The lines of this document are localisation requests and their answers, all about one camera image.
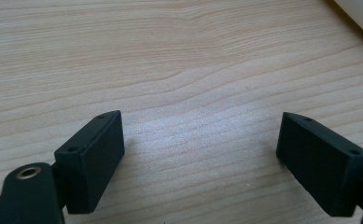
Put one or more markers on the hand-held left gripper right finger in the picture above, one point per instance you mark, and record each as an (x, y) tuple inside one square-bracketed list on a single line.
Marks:
[(322, 168)]

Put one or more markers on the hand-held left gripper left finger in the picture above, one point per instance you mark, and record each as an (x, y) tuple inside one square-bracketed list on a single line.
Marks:
[(89, 161)]

